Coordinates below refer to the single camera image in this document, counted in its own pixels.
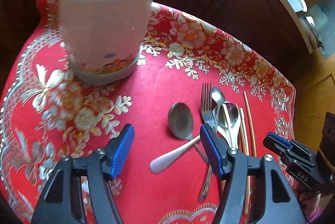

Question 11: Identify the dark brown chopstick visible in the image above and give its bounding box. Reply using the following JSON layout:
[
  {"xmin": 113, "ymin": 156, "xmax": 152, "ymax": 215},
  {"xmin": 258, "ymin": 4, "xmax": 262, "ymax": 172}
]
[{"xmin": 236, "ymin": 104, "xmax": 249, "ymax": 155}]

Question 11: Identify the light beige chopstick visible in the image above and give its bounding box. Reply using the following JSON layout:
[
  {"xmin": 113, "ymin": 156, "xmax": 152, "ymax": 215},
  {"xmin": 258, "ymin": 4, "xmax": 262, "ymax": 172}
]
[{"xmin": 238, "ymin": 108, "xmax": 251, "ymax": 215}]

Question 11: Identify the white ceramic spoon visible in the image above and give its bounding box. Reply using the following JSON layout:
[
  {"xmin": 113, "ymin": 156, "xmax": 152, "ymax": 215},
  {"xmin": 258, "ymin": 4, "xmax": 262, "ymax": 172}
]
[{"xmin": 223, "ymin": 102, "xmax": 241, "ymax": 149}]

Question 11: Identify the steel spoon white handle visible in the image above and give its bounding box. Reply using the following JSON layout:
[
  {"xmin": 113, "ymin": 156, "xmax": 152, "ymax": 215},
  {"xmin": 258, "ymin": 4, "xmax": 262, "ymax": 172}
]
[{"xmin": 149, "ymin": 101, "xmax": 240, "ymax": 175}]

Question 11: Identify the wood-handled steel fork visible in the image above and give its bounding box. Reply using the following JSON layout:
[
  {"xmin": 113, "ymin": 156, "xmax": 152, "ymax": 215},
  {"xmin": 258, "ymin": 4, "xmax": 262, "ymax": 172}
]
[{"xmin": 198, "ymin": 83, "xmax": 214, "ymax": 202}]

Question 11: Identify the small steel teaspoon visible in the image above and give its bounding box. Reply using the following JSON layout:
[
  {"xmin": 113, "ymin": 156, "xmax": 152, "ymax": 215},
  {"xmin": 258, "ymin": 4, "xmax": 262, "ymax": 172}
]
[{"xmin": 211, "ymin": 86, "xmax": 225, "ymax": 133}]

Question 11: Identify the brown wooden chopstick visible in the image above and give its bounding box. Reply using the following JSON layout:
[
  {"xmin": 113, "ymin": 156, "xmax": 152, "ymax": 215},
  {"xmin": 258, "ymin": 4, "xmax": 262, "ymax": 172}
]
[{"xmin": 243, "ymin": 91, "xmax": 257, "ymax": 157}]

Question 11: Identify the person's right hand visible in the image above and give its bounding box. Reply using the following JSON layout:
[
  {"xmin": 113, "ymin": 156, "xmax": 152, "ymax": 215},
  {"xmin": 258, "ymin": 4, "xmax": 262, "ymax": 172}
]
[{"xmin": 299, "ymin": 192, "xmax": 321, "ymax": 221}]

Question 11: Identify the steel pot on counter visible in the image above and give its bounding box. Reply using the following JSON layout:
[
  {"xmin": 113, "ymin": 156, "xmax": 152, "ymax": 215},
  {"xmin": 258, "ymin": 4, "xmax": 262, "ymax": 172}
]
[{"xmin": 299, "ymin": 15, "xmax": 325, "ymax": 50}]

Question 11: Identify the red floral tablecloth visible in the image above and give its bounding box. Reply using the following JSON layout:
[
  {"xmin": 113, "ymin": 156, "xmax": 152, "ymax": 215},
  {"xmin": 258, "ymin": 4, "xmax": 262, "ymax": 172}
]
[{"xmin": 1, "ymin": 0, "xmax": 295, "ymax": 223}]

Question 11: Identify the white steel utensil jar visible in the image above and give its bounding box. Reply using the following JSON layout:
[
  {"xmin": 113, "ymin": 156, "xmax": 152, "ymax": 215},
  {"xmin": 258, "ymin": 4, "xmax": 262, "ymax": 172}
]
[{"xmin": 58, "ymin": 0, "xmax": 153, "ymax": 86}]

